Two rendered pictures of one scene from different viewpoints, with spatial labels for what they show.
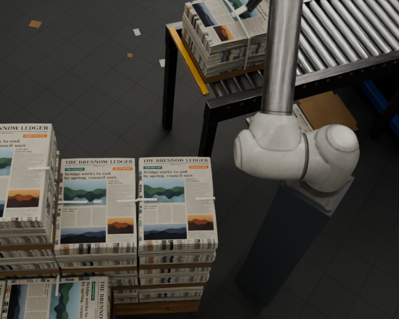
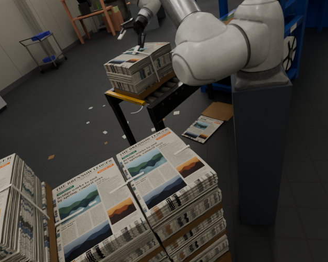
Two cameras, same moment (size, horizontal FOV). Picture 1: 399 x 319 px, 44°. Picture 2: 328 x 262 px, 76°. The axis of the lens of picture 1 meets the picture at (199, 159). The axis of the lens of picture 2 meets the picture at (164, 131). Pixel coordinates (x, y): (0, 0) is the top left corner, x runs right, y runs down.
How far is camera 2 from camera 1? 1.06 m
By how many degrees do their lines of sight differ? 20
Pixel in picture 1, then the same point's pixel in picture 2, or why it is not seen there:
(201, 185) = (172, 144)
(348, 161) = (278, 10)
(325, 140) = (247, 6)
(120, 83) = (106, 157)
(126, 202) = (118, 189)
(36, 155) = not seen: outside the picture
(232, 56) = (146, 72)
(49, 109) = not seen: hidden behind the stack
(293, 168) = (237, 44)
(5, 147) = not seen: outside the picture
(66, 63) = (73, 164)
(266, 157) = (208, 46)
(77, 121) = not seen: hidden behind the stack
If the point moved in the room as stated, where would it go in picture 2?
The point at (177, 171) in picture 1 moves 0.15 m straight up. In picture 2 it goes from (149, 146) to (137, 120)
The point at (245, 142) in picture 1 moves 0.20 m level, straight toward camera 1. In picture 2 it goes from (180, 49) to (198, 73)
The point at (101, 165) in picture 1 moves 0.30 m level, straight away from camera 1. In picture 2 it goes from (86, 175) to (69, 145)
